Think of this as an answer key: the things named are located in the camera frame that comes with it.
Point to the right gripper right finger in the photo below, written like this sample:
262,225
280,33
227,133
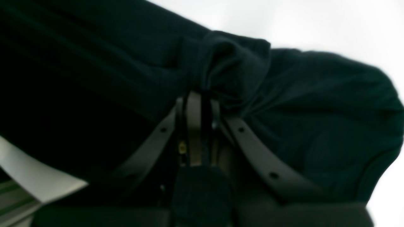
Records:
287,198

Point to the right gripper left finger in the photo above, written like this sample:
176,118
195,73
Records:
182,127

